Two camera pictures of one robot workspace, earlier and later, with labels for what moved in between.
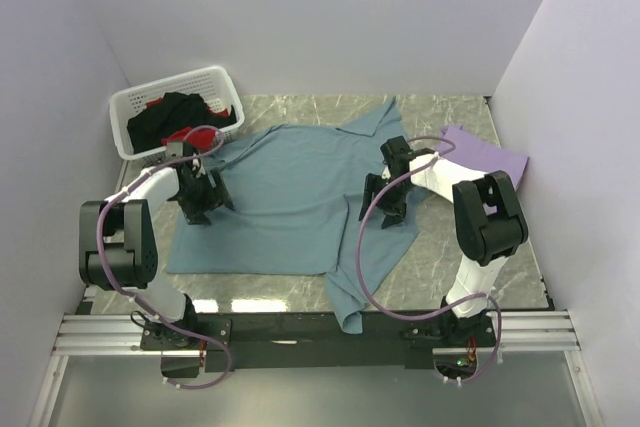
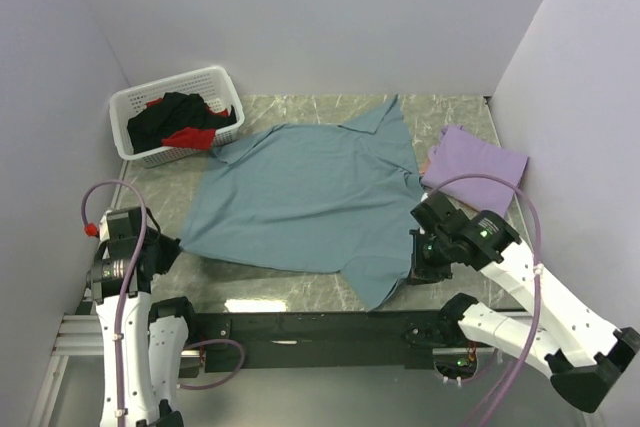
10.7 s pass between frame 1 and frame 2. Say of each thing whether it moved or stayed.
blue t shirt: moved
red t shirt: stayed
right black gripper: moved
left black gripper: moved
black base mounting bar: stayed
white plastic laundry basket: stayed
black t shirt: stayed
